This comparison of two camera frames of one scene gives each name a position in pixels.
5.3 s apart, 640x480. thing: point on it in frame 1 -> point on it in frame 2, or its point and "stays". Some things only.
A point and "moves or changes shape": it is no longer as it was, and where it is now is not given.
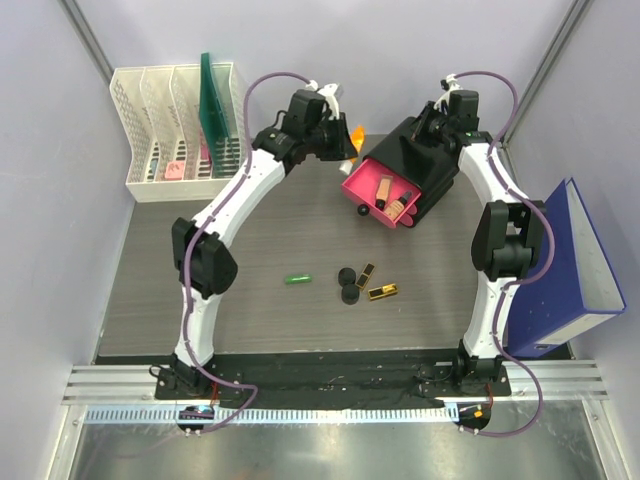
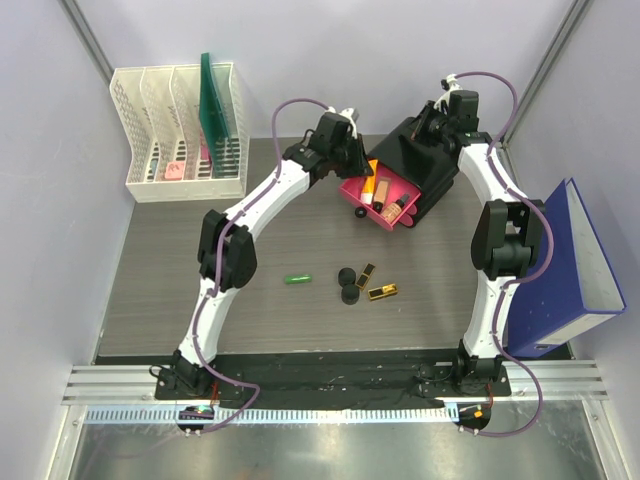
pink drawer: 361,189 stays
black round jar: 346,276 stays
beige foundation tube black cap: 383,193 stays
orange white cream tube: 357,136 moves or changes shape
